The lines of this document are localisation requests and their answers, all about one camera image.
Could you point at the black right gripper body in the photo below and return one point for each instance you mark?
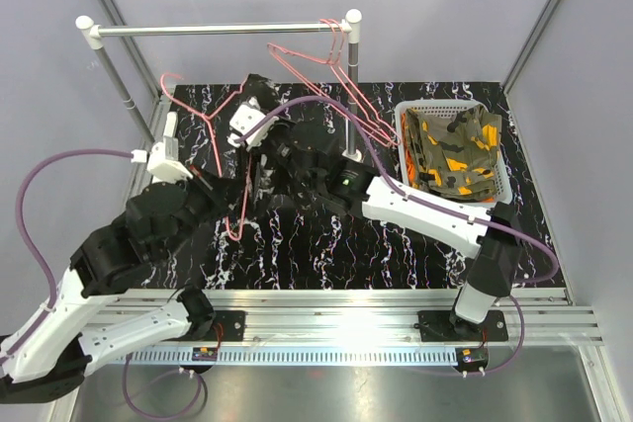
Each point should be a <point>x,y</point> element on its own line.
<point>281,142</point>

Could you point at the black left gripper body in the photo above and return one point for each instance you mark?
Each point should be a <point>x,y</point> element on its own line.
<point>202,195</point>

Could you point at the pink hanger with orange trousers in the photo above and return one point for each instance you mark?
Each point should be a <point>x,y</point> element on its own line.
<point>346,97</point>

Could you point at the orange trousers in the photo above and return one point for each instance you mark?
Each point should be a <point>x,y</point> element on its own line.
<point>410,155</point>

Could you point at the camouflage yellow trousers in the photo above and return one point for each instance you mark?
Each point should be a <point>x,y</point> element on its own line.
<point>455,155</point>

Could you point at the pink hanger with camouflage trousers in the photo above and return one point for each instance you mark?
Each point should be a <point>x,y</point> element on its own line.
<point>342,33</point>

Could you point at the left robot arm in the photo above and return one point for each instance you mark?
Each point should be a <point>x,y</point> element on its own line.
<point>50,362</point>

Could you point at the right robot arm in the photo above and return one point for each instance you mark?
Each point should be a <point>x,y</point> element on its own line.
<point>345,186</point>

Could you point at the black marble pattern mat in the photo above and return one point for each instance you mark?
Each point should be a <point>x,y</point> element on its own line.
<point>287,248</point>

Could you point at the silver white clothes rack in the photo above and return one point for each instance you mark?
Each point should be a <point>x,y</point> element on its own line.
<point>95,34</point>

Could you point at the white plastic basket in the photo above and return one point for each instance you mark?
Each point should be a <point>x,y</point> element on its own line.
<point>452,148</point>

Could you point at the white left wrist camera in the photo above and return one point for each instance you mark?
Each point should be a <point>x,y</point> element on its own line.
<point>162,162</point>

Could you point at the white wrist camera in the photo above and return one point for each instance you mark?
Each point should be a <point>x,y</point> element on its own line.
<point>248,127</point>
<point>162,162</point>

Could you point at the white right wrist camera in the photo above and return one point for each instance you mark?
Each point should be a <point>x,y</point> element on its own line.
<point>248,127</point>

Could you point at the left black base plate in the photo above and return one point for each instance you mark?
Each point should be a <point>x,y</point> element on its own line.
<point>230,324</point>

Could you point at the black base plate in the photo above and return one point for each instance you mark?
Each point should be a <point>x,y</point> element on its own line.
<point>445,326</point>
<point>230,324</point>

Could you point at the aluminium mounting rail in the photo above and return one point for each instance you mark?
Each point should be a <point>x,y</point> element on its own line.
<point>543,317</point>

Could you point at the white slotted cable duct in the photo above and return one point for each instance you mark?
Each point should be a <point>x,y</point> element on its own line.
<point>288,356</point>

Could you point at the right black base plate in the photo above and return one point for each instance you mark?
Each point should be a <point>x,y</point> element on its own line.
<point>445,326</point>

